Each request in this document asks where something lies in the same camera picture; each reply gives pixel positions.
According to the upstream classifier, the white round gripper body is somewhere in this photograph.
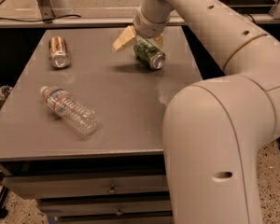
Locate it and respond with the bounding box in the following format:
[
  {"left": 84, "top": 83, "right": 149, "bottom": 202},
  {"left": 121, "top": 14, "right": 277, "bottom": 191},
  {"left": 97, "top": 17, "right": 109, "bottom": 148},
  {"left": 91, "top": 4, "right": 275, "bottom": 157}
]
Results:
[{"left": 133, "top": 7, "right": 168, "bottom": 38}]

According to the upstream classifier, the green soda can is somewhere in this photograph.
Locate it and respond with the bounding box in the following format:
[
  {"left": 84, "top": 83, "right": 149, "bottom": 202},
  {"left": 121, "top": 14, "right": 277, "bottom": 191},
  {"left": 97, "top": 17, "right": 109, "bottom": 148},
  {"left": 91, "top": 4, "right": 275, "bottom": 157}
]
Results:
[{"left": 133, "top": 38, "right": 165, "bottom": 70}]

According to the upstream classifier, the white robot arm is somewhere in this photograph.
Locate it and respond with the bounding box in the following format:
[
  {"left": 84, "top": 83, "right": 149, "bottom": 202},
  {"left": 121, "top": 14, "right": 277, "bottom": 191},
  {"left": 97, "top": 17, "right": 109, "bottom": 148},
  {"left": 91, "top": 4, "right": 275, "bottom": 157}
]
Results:
[{"left": 113, "top": 0, "right": 280, "bottom": 224}]

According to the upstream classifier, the orange soda can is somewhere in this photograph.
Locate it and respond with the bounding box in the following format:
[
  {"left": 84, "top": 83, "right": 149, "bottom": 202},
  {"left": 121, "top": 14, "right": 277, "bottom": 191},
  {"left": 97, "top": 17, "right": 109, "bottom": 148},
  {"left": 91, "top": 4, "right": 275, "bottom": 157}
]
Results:
[{"left": 49, "top": 35, "right": 71, "bottom": 68}]

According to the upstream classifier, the clear plastic water bottle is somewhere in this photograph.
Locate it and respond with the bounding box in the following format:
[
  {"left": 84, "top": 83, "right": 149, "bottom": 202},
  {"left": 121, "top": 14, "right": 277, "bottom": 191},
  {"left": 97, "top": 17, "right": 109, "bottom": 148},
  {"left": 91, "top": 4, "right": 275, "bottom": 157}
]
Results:
[{"left": 40, "top": 86, "right": 99, "bottom": 135}]

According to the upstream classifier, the grey drawer cabinet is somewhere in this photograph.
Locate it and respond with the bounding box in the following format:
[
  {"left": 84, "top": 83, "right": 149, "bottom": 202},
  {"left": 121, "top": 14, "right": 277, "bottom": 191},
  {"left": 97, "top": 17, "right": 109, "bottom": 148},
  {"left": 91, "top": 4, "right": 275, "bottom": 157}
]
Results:
[{"left": 0, "top": 27, "right": 200, "bottom": 224}]

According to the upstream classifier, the top grey drawer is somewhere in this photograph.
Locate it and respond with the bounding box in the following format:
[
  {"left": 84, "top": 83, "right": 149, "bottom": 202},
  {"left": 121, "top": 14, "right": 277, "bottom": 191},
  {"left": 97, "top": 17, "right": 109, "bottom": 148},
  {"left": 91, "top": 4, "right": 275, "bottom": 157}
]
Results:
[{"left": 3, "top": 172, "right": 168, "bottom": 199}]

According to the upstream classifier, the grey drawer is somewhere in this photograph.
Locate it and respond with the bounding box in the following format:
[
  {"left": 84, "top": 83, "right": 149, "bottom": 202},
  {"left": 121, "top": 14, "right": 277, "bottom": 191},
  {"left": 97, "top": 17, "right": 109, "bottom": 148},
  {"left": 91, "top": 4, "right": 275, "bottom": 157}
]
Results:
[
  {"left": 37, "top": 195, "right": 172, "bottom": 217},
  {"left": 3, "top": 172, "right": 168, "bottom": 199},
  {"left": 58, "top": 211, "right": 175, "bottom": 224}
]

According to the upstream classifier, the bottom grey drawer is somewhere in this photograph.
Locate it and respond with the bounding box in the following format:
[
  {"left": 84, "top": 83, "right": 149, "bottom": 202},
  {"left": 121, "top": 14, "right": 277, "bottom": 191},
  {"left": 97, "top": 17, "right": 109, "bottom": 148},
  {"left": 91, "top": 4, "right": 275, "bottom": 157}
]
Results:
[{"left": 58, "top": 211, "right": 175, "bottom": 224}]

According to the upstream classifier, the middle grey drawer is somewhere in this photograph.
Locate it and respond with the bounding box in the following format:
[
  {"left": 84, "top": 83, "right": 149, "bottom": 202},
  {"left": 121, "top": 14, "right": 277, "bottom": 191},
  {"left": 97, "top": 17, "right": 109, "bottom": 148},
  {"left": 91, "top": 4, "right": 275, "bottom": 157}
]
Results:
[{"left": 37, "top": 195, "right": 172, "bottom": 217}]

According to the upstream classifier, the black stand leg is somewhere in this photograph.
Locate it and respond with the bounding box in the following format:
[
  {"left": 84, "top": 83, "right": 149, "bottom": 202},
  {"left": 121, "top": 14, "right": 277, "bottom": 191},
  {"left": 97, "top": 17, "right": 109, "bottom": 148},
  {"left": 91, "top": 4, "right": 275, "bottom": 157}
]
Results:
[{"left": 0, "top": 187, "right": 9, "bottom": 219}]

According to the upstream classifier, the grey metal rail frame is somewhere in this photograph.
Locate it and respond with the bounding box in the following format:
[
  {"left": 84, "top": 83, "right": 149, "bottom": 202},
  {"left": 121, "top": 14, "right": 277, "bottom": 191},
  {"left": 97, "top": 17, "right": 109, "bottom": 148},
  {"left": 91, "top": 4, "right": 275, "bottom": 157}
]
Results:
[{"left": 0, "top": 0, "right": 280, "bottom": 29}]

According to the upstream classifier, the black cable on rail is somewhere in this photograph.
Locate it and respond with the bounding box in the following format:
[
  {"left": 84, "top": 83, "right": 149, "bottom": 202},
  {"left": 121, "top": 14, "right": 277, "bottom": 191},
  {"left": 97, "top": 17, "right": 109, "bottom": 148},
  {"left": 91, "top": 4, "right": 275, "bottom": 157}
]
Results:
[{"left": 0, "top": 14, "right": 82, "bottom": 23}]

